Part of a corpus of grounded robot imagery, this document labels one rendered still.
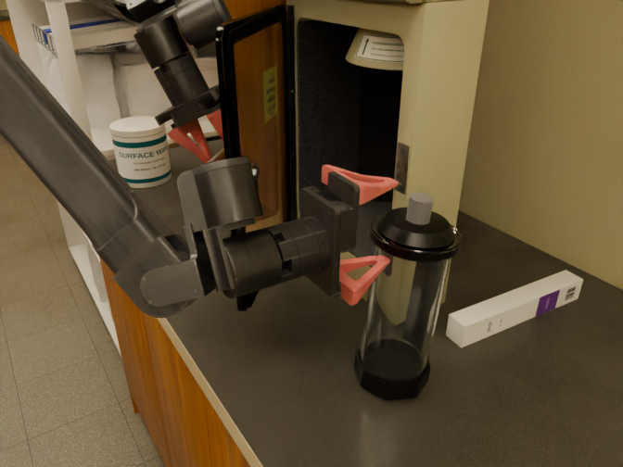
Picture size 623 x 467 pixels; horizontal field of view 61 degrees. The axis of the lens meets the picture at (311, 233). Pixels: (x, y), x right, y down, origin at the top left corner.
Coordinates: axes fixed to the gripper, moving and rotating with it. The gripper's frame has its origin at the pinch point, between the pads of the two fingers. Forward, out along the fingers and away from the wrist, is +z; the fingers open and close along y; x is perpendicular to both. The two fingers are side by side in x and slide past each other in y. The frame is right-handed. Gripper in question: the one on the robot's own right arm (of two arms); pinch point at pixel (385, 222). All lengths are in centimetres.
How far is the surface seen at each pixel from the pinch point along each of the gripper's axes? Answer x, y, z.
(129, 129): 86, -11, -6
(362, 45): 23.8, 14.8, 13.6
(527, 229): 18, -23, 55
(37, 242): 263, -121, -25
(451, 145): 9.5, 3.2, 19.3
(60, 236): 263, -121, -13
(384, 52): 19.7, 14.5, 14.4
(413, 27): 11.2, 18.8, 11.5
